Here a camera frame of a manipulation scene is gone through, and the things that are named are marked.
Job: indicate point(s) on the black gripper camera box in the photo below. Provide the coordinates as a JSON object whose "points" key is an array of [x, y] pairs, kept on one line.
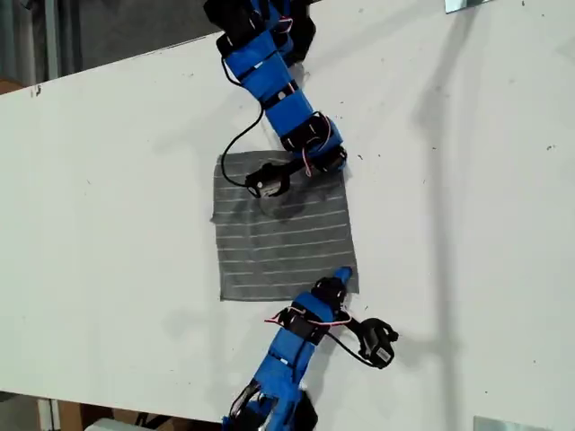
{"points": [[377, 345], [265, 182]]}

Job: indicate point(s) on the grey striped square towel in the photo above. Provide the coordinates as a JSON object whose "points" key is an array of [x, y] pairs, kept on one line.
{"points": [[278, 251]]}

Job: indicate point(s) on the black camera stalk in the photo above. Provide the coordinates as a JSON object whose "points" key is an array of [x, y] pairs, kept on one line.
{"points": [[296, 168], [355, 324]]}

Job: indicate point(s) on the grey metal table leg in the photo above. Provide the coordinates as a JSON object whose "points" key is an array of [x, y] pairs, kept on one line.
{"points": [[47, 415]]}

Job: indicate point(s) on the white object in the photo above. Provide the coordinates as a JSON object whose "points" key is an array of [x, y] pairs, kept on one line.
{"points": [[108, 425]]}

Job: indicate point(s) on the grey metal post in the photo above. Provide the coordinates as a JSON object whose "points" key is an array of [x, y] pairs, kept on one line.
{"points": [[50, 40]]}

